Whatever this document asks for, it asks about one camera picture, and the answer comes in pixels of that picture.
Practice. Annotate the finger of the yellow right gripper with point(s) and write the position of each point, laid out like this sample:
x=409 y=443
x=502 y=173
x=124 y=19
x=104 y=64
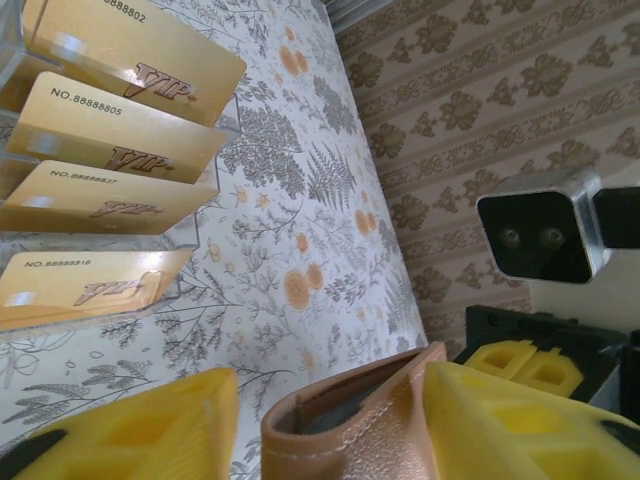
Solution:
x=567 y=377
x=492 y=360

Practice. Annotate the gold VIP card 88888816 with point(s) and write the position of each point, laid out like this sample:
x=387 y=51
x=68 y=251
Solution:
x=60 y=280

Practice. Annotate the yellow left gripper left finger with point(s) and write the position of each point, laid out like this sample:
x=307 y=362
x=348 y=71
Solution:
x=150 y=430

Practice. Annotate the pink leather card holder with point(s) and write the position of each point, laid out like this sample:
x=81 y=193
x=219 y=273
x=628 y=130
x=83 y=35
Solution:
x=350 y=450

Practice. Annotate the gold VIP card 88888802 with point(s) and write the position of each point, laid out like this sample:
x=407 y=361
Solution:
x=125 y=40

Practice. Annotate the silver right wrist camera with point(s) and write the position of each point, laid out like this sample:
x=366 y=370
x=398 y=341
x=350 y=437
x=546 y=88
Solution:
x=535 y=240

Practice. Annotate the gold VIP card 88888837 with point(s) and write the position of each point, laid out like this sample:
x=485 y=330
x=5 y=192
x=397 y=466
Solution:
x=90 y=192

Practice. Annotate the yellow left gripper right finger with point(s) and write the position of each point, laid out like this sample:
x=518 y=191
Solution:
x=525 y=440

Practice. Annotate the gold VIP card 88888805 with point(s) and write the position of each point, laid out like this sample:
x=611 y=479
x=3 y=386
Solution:
x=100 y=130

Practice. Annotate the aluminium corner post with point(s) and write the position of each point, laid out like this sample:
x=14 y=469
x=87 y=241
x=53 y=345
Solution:
x=350 y=12

